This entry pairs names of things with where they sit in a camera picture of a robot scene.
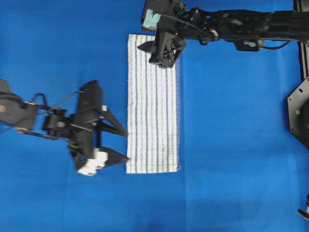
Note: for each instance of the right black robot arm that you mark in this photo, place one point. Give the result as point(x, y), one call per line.
point(247, 30)

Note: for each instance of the black aluminium frame rail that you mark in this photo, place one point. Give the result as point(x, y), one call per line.
point(303, 6)

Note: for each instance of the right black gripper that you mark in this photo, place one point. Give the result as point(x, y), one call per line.
point(166, 47)

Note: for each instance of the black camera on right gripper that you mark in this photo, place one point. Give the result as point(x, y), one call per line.
point(161, 14)

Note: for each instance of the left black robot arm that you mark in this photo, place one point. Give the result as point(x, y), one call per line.
point(27, 117)

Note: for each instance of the black white clamp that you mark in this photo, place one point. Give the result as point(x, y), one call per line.
point(305, 213)

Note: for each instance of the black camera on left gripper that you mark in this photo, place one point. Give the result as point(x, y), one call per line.
point(90, 99)

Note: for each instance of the blue striped white towel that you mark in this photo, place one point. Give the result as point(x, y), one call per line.
point(153, 113)

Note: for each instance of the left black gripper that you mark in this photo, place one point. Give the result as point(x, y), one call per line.
point(87, 158)

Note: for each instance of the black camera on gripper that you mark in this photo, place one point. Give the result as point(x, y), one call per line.
point(161, 14)
point(90, 99)

